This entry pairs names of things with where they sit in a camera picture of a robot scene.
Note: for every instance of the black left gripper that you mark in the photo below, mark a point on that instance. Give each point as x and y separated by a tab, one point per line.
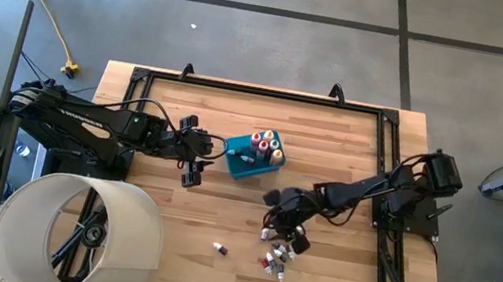
180	142

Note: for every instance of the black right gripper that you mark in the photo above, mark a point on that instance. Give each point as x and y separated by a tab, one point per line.
293	211

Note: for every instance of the small purple food coloring bottle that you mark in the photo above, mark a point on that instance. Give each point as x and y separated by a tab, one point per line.
265	235
280	272

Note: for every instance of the small dark food coloring bottle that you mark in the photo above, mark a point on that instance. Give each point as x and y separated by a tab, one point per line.
281	255
277	246

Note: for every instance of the small brown food coloring bottle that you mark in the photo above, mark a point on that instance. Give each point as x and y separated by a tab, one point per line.
300	230

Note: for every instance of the small maroon food coloring bottle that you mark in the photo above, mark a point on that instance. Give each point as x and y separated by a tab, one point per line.
221	249

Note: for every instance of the large yellow tip coloring bottle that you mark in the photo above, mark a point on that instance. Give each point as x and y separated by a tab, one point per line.
268	134

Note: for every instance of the large orange tip coloring bottle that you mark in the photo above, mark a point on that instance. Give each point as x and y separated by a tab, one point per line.
276	157

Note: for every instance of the large green tip coloring bottle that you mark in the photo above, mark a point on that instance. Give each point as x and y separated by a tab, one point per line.
274	145

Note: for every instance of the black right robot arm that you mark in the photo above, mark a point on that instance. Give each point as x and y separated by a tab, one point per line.
354	193

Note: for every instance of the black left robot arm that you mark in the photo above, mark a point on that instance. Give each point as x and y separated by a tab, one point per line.
98	119

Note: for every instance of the small red label coloring bottle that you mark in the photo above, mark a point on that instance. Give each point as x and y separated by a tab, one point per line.
266	266

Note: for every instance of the blue plastic bin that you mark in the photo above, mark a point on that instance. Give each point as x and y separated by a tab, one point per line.
237	169

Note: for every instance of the cream cylindrical lampshade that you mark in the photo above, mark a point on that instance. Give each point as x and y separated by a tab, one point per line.
137	224

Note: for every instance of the white floor scrap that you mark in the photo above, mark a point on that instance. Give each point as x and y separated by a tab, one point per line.
193	26

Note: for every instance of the black frame bracket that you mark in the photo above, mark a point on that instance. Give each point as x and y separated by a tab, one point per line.
188	66
337	87

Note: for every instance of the black aluminium table frame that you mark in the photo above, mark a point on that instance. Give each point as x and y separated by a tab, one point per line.
264	92

